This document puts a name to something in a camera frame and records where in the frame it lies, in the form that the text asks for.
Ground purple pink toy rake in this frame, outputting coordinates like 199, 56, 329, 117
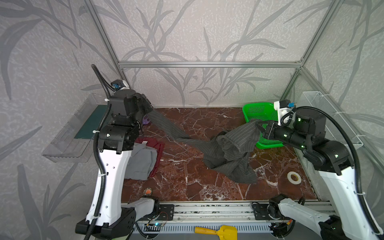
143, 116, 151, 125

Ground white wire mesh basket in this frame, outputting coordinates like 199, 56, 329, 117
297, 91, 364, 150

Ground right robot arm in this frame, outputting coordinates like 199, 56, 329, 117
256, 107, 384, 240

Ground yellow toy shovel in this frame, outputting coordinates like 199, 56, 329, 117
195, 226, 238, 240

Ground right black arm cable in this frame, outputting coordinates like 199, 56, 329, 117
281, 105, 383, 236

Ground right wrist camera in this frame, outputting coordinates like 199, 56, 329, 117
274, 100, 296, 126

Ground white tape roll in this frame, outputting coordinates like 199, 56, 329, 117
287, 171, 302, 185

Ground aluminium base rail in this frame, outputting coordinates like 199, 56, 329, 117
119, 200, 340, 224

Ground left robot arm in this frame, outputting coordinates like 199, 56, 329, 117
75, 89, 160, 240

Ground light grey folded shirt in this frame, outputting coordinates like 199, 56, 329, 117
125, 143, 156, 181

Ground green plastic basket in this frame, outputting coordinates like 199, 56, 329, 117
242, 102, 284, 150

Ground small round orange lid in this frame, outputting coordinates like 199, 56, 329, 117
143, 188, 153, 196

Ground clear plastic wall bin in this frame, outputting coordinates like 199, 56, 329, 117
42, 94, 107, 163

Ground dark grey striped shirt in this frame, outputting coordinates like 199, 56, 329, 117
148, 110, 261, 184

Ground maroon folded shirt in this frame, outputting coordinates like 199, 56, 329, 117
135, 137, 165, 178

